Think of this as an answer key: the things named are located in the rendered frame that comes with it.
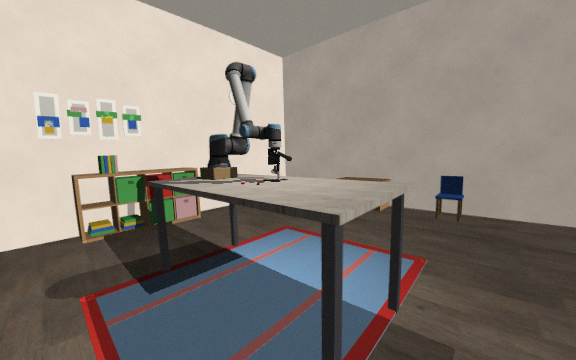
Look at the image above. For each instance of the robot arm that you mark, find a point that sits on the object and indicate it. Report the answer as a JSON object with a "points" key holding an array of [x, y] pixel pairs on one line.
{"points": [[220, 145]]}

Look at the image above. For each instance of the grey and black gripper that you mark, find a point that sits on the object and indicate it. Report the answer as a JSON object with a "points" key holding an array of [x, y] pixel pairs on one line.
{"points": [[272, 161]]}

